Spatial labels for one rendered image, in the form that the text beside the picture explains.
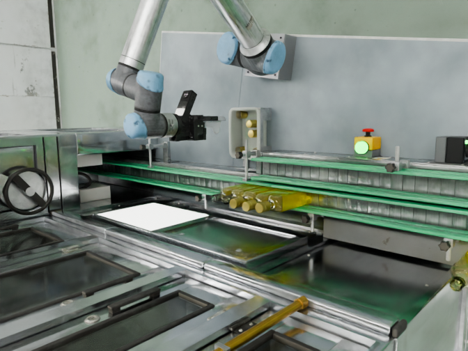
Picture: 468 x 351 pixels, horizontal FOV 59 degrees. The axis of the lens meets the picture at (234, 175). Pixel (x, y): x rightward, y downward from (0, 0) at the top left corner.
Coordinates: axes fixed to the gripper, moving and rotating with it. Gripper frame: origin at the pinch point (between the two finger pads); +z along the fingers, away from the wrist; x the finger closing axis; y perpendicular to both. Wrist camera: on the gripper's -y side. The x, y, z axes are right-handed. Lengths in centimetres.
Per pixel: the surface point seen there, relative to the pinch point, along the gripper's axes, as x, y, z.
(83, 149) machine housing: -90, 16, -3
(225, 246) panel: 9.5, 42.6, -6.2
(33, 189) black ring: -85, 31, -30
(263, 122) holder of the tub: -9.2, 2.7, 37.6
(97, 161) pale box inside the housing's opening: -100, 23, 10
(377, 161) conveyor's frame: 44, 15, 31
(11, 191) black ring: -89, 31, -37
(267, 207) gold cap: 18.9, 29.7, 4.0
